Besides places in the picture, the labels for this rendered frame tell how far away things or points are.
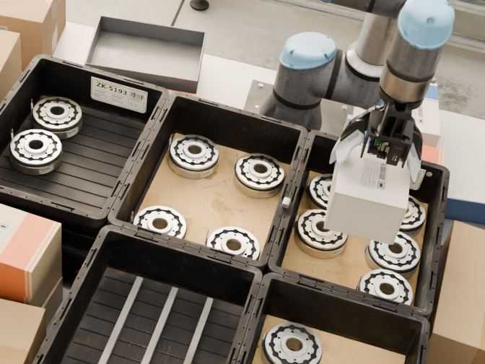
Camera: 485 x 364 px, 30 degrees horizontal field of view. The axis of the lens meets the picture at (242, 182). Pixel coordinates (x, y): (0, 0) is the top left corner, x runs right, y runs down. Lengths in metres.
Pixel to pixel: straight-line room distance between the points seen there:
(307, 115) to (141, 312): 0.68
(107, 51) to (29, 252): 0.82
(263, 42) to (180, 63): 1.43
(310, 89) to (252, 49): 1.60
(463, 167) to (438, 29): 0.99
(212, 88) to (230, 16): 1.51
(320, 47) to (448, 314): 0.67
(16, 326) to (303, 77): 0.85
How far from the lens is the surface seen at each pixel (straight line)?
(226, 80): 2.33
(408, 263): 1.78
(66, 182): 1.84
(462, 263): 1.82
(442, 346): 1.72
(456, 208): 2.10
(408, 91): 1.38
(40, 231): 1.63
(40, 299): 1.69
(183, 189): 1.84
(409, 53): 1.34
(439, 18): 1.32
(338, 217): 1.51
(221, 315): 1.65
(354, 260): 1.79
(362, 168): 1.52
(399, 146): 1.43
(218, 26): 3.71
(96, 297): 1.66
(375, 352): 1.67
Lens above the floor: 2.15
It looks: 45 degrees down
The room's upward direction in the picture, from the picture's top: 11 degrees clockwise
